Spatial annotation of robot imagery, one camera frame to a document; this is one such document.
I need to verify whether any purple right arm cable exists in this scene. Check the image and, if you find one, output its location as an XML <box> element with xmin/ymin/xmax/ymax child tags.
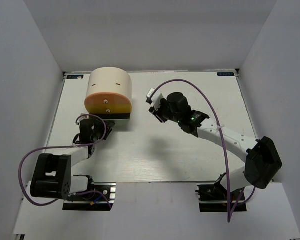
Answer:
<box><xmin>153</xmin><ymin>79</ymin><xmax>257</xmax><ymax>223</ymax></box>

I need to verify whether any blue label sticker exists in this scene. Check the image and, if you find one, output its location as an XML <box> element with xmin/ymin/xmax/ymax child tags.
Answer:
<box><xmin>66</xmin><ymin>74</ymin><xmax>84</xmax><ymax>80</ymax></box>
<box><xmin>217</xmin><ymin>72</ymin><xmax>235</xmax><ymax>77</ymax></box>

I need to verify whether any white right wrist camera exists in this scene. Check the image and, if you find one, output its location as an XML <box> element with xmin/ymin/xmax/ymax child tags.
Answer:
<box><xmin>146</xmin><ymin>88</ymin><xmax>164</xmax><ymax>113</ymax></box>

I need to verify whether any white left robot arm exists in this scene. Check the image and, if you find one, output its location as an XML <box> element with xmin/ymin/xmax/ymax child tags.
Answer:
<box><xmin>30</xmin><ymin>114</ymin><xmax>115</xmax><ymax>200</ymax></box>

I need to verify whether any blue label sticker left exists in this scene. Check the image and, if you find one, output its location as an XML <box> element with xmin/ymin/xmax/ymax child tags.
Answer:
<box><xmin>66</xmin><ymin>74</ymin><xmax>84</xmax><ymax>80</ymax></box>

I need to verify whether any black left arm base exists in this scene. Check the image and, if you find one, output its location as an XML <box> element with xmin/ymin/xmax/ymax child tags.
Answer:
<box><xmin>62</xmin><ymin>183</ymin><xmax>117</xmax><ymax>212</ymax></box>

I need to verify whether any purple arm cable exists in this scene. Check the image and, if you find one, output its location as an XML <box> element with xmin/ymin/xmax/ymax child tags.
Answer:
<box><xmin>18</xmin><ymin>114</ymin><xmax>113</xmax><ymax>210</ymax></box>
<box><xmin>153</xmin><ymin>79</ymin><xmax>257</xmax><ymax>223</ymax></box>

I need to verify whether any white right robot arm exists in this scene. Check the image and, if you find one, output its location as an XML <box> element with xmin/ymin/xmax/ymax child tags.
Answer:
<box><xmin>146</xmin><ymin>89</ymin><xmax>283</xmax><ymax>200</ymax></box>

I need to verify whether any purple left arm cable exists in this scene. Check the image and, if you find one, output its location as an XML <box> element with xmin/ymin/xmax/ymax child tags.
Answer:
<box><xmin>18</xmin><ymin>114</ymin><xmax>113</xmax><ymax>210</ymax></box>

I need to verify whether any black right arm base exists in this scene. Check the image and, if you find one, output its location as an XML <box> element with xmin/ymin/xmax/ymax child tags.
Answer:
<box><xmin>195</xmin><ymin>173</ymin><xmax>247</xmax><ymax>213</ymax></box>

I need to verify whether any blue label sticker right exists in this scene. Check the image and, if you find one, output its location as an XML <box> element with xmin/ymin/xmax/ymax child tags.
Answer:
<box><xmin>217</xmin><ymin>72</ymin><xmax>235</xmax><ymax>77</ymax></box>

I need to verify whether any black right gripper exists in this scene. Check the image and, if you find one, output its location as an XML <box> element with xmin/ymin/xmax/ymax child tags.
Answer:
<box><xmin>149</xmin><ymin>98</ymin><xmax>182</xmax><ymax>124</ymax></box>

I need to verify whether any beige orange round organizer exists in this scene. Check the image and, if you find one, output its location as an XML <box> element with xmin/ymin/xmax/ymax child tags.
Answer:
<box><xmin>84</xmin><ymin>67</ymin><xmax>133</xmax><ymax>125</ymax></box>

